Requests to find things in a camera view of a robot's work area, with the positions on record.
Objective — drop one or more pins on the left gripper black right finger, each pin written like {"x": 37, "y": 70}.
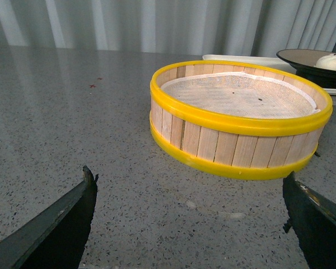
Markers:
{"x": 313, "y": 219}

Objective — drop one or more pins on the white steamer cloth liner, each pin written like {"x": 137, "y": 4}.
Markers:
{"x": 242, "y": 95}

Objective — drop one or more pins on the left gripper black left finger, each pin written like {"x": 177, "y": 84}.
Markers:
{"x": 56, "y": 237}

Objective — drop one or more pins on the grey pleated curtain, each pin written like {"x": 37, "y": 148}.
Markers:
{"x": 254, "y": 28}

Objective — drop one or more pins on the white steamed bun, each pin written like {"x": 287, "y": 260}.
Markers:
{"x": 327, "y": 62}

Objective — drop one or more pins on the beige plate with black rim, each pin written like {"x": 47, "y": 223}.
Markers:
{"x": 304, "y": 61}

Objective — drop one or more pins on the yellow-rimmed bamboo steamer basket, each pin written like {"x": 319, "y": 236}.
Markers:
{"x": 231, "y": 146}

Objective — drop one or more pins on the white rectangular serving tray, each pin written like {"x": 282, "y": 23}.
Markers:
{"x": 276, "y": 63}

